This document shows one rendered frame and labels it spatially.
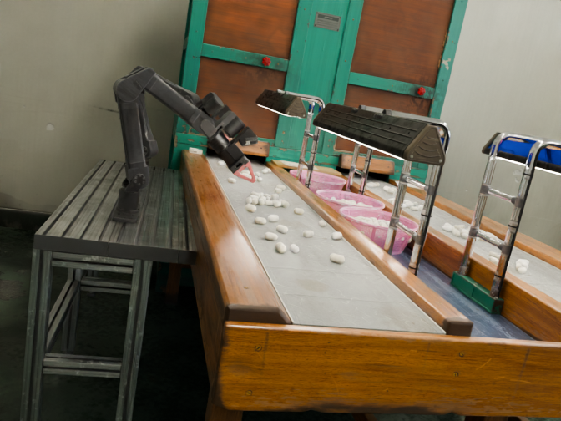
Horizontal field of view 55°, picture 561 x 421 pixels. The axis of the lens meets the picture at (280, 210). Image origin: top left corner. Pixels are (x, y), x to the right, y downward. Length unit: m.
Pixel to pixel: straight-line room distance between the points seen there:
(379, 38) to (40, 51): 1.97
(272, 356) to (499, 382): 0.46
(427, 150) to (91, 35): 2.77
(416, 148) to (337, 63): 1.82
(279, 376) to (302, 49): 1.99
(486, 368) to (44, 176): 3.01
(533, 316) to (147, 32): 2.76
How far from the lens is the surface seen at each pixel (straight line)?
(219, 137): 1.72
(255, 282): 1.02
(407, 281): 1.23
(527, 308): 1.40
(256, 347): 0.93
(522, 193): 1.41
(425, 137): 1.00
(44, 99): 3.58
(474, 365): 1.11
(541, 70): 4.30
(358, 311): 1.06
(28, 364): 1.62
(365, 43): 2.83
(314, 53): 2.74
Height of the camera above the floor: 1.12
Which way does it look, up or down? 13 degrees down
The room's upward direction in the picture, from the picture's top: 10 degrees clockwise
